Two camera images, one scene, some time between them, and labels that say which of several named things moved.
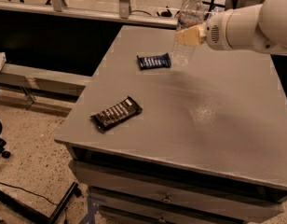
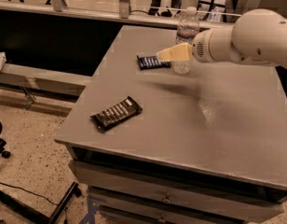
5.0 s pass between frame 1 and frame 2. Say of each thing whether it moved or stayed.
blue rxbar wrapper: stayed
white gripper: moved
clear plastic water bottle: moved
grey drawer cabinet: stayed
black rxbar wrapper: stayed
